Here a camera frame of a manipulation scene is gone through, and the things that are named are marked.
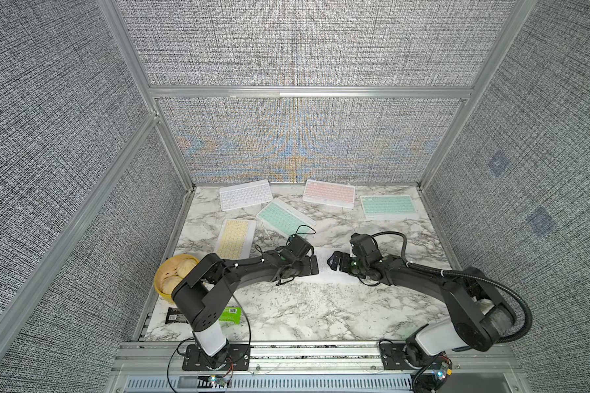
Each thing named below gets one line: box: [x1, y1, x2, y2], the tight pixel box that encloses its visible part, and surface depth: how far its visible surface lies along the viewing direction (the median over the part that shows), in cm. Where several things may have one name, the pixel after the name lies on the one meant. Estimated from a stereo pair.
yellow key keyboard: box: [213, 218, 257, 260], surface depth 102 cm
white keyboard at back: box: [219, 179, 273, 212], surface depth 119 cm
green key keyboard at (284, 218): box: [256, 197, 317, 237], surface depth 109 cm
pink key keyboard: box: [302, 179, 356, 209], surface depth 119 cm
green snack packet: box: [218, 306, 243, 326], surface depth 82 cm
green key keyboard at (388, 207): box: [359, 194, 420, 221], surface depth 113 cm
